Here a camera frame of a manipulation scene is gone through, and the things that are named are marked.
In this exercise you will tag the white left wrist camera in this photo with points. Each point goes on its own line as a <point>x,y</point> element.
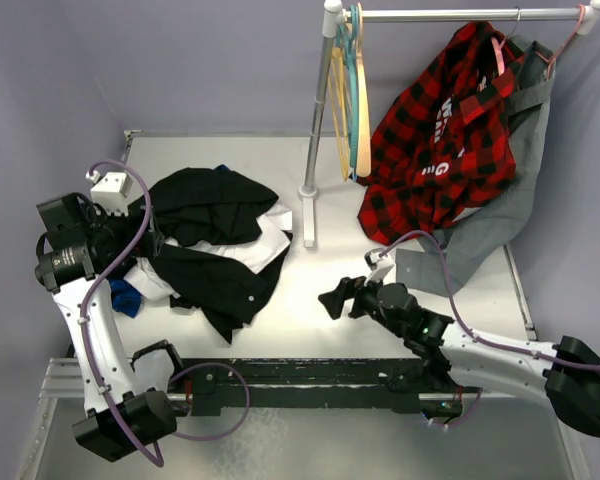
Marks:
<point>110,191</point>

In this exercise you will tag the red black plaid shirt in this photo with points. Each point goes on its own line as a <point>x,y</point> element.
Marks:
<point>442,149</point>

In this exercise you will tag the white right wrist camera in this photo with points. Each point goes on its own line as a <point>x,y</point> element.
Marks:
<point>380,264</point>

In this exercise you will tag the teal hanger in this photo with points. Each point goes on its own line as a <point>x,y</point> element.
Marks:
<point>348,32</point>

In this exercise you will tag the beige wooden hanger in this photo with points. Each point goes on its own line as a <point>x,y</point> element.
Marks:
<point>363,162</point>

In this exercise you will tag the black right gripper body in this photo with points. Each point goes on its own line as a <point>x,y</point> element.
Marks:
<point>366,303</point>

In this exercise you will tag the grey shirt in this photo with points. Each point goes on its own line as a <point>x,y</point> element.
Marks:
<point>468,244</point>

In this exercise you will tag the black button shirt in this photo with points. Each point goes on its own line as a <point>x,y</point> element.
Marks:
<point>219,206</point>

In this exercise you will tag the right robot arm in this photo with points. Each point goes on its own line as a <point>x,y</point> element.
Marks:
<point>563,375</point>

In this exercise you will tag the pink hanger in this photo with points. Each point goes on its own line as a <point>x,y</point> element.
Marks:
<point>491,63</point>
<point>551,61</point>

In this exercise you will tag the blue garment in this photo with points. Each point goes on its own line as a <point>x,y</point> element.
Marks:
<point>125,298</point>

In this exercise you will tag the white shirt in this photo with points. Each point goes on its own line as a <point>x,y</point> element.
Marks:
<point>255,255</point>

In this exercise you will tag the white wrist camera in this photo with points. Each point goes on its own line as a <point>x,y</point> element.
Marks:
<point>380,264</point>
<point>110,191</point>

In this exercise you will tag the metal clothes rack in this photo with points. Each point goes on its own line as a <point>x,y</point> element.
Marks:
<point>335,15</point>

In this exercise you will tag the yellow hanger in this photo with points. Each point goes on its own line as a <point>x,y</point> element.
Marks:
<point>337,88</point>

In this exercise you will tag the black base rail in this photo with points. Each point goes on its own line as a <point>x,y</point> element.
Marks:
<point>397,385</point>

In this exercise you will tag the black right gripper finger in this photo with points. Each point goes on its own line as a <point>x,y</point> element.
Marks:
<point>344,291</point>
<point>334,310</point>

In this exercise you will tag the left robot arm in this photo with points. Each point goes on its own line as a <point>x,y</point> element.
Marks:
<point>125,397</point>

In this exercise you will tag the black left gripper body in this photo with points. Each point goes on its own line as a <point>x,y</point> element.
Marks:
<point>116,230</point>

